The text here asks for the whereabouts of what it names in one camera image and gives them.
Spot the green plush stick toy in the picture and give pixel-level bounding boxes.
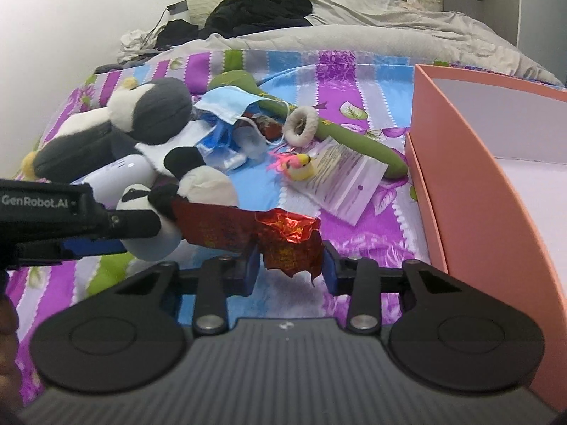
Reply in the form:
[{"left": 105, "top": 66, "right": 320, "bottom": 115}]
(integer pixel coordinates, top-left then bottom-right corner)
[{"left": 208, "top": 70, "right": 409, "bottom": 180}]

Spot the pink cardboard box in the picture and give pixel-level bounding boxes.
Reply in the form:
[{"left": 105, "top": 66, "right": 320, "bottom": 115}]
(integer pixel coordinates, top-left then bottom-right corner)
[{"left": 405, "top": 65, "right": 566, "bottom": 410}]

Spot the white scrunchie ring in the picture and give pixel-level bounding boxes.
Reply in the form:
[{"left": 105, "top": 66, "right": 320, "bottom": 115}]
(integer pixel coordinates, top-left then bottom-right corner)
[{"left": 281, "top": 106, "right": 320, "bottom": 147}]

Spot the yellow pink bird toy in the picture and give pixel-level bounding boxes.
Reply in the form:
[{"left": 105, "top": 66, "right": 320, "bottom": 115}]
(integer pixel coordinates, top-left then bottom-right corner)
[{"left": 268, "top": 152, "right": 315, "bottom": 181}]

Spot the black clothes pile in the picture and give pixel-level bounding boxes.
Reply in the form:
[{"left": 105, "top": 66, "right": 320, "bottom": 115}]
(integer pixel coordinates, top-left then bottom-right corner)
[{"left": 199, "top": 0, "right": 312, "bottom": 39}]

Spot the grey white penguin plush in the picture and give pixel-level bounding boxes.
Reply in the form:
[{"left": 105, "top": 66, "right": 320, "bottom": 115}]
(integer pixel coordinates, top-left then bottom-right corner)
[{"left": 21, "top": 77, "right": 193, "bottom": 183}]

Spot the small panda plush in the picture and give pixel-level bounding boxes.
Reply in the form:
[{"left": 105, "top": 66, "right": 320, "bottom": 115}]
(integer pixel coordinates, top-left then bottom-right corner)
[{"left": 117, "top": 147, "right": 239, "bottom": 262}]

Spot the white knitted cloth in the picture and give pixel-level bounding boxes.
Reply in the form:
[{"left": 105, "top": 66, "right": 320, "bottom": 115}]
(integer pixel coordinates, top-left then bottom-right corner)
[{"left": 135, "top": 120, "right": 212, "bottom": 177}]

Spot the red foil snack packet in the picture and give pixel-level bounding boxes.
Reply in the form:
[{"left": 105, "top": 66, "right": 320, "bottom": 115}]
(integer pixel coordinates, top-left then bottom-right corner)
[{"left": 172, "top": 200, "right": 324, "bottom": 278}]

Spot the white spray bottle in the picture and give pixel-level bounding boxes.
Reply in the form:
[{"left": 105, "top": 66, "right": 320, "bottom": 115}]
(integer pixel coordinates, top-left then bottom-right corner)
[{"left": 72, "top": 154, "right": 158, "bottom": 208}]

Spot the blue face mask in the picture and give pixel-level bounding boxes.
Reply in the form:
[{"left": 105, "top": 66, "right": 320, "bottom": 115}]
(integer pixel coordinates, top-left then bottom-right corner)
[{"left": 195, "top": 85, "right": 262, "bottom": 125}]

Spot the blue cartoon plastic bag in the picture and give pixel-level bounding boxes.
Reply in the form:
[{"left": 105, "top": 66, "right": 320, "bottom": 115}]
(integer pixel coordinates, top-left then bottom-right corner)
[{"left": 197, "top": 119, "right": 248, "bottom": 173}]

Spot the black garment near wall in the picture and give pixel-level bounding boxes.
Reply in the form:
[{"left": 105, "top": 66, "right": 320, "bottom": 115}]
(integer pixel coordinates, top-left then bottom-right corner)
[{"left": 154, "top": 19, "right": 199, "bottom": 51}]

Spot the person's left hand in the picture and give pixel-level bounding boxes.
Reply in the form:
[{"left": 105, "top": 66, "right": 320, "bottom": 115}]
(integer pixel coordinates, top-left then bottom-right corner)
[{"left": 0, "top": 296, "right": 23, "bottom": 410}]

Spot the white cloth on nightstand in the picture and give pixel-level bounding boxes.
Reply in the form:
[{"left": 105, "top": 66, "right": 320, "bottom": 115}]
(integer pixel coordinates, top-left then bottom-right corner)
[{"left": 116, "top": 30, "right": 157, "bottom": 63}]

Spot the wall socket panel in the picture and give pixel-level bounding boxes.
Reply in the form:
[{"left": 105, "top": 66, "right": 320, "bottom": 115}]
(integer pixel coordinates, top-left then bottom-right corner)
[{"left": 166, "top": 0, "right": 189, "bottom": 15}]

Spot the clear printed plastic bag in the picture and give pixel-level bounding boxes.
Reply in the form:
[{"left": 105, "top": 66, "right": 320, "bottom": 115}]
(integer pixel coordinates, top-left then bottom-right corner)
[{"left": 290, "top": 137, "right": 388, "bottom": 226}]

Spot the grey duvet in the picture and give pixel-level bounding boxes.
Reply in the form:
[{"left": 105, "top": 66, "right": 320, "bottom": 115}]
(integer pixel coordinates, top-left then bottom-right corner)
[{"left": 175, "top": 0, "right": 563, "bottom": 85}]

